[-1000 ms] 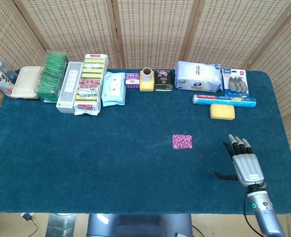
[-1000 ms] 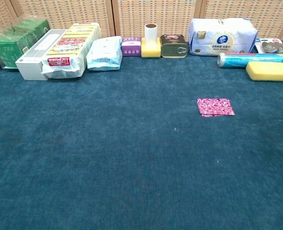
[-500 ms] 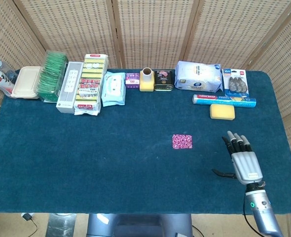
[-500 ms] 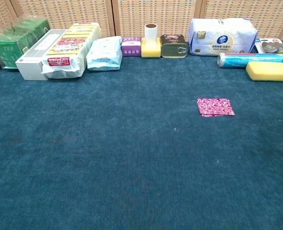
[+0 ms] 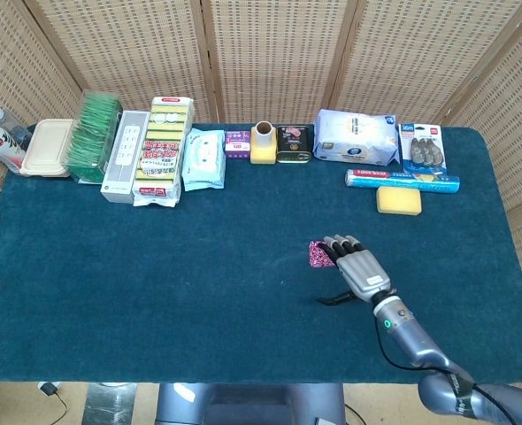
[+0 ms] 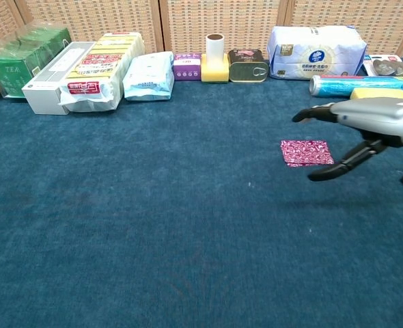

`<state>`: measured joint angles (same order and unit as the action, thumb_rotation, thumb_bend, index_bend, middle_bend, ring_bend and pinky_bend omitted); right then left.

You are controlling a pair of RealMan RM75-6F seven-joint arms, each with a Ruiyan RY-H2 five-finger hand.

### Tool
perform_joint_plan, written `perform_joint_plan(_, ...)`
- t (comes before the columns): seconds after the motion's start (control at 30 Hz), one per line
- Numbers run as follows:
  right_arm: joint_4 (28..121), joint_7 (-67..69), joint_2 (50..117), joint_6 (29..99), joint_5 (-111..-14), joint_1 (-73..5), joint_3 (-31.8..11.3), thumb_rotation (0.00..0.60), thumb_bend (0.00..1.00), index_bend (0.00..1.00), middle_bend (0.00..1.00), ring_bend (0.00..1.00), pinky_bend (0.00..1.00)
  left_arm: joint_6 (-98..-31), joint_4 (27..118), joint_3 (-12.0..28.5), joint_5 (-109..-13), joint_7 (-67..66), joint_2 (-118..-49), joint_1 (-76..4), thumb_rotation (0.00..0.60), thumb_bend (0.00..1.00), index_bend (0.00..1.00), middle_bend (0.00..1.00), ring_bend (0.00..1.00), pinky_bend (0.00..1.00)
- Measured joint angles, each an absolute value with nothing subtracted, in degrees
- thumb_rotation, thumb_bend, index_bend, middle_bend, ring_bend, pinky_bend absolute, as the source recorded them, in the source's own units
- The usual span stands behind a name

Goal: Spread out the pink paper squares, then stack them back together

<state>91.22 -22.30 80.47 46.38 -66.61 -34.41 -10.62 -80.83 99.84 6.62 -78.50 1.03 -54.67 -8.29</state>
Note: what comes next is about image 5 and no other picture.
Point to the white bottle black print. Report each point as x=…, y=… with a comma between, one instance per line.
x=0, y=146

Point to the light blue wet wipes pack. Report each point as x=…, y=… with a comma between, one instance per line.
x=203, y=159

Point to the grey metal table leg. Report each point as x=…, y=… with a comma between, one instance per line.
x=110, y=405

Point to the woven bamboo folding screen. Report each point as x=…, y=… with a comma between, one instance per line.
x=278, y=57

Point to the white blue tissue pack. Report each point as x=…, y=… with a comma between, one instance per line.
x=354, y=137

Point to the small purple box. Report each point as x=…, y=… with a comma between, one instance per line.
x=237, y=146

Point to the yellow tape holder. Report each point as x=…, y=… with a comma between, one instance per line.
x=263, y=156

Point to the white power strip box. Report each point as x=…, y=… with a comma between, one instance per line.
x=121, y=168

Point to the yellow rectangular sponge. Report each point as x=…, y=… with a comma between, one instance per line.
x=398, y=200

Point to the magenta patterned cloth square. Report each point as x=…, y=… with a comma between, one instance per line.
x=317, y=257

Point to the clear box green tea bags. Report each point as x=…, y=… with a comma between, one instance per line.
x=90, y=137

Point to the beige lidded lunch box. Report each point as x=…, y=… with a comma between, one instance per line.
x=46, y=148

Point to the teal carpet table mat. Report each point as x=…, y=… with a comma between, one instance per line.
x=199, y=265

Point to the yellow sponges multipack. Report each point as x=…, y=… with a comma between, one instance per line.
x=161, y=150

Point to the white roll cardboard core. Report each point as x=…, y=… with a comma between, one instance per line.
x=263, y=137

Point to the clear water bottle white cap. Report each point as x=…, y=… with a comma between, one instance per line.
x=4, y=121

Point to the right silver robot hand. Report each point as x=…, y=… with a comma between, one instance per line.
x=363, y=272

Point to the blue food wrap box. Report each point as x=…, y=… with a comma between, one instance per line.
x=398, y=179

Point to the black gold luncheon meat can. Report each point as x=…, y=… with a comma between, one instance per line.
x=293, y=144

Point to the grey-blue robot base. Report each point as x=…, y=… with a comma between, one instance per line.
x=252, y=403

